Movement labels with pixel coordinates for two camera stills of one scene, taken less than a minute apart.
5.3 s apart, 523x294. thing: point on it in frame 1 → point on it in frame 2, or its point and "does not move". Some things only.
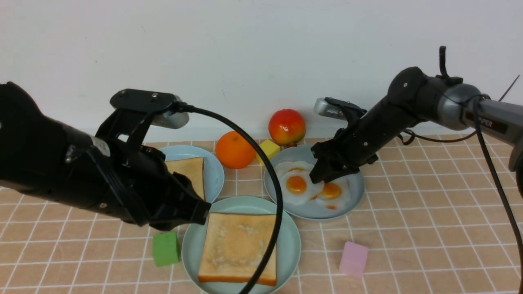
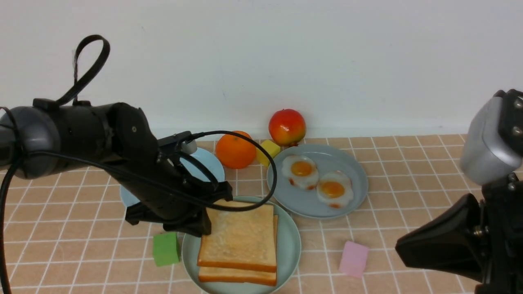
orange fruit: x=234 y=151 does not move
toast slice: x=235 y=246 does not move
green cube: x=165 y=248 does not move
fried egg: x=298 y=187 → x=275 y=220
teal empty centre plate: x=289 y=248 does not move
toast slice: x=193 y=168 → x=217 y=275
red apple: x=287 y=126 does not move
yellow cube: x=270 y=149 does not move
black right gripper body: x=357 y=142 → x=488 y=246
